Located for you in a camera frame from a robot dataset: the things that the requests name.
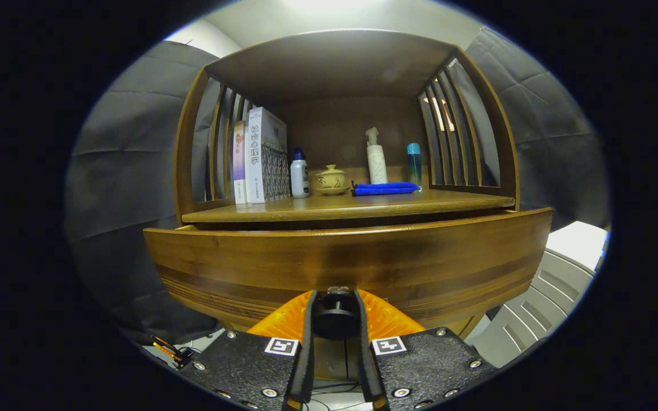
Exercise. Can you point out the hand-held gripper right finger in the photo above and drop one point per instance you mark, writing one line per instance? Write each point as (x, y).
(363, 359)

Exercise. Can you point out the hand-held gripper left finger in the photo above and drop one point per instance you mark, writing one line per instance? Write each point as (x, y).
(308, 354)

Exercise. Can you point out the wooden drawer with black knob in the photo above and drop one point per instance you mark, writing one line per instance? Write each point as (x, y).
(334, 262)

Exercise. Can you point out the wooden countertop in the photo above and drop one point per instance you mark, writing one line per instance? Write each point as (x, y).
(363, 204)

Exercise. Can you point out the white filing cabinet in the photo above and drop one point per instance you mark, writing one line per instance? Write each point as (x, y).
(534, 308)

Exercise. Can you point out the wooden cabinet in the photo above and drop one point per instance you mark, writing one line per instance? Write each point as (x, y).
(334, 63)

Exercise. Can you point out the blue folded cloth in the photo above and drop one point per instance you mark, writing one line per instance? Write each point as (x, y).
(383, 189)

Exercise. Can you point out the white bottle with blue cap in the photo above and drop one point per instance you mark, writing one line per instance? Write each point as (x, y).
(299, 180)

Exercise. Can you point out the yellow lidded teacup with saucer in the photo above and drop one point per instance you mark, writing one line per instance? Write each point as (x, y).
(332, 180)

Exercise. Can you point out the white pump bottle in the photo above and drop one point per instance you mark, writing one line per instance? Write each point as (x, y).
(377, 165)

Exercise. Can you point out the thick white book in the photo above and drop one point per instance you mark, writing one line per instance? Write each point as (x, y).
(257, 165)

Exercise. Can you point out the thin purple book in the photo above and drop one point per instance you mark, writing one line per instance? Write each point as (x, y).
(239, 165)

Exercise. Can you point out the clear blue bottle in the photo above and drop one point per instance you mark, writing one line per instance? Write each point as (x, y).
(414, 165)

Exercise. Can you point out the black backdrop cloth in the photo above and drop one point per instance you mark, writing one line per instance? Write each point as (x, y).
(123, 188)

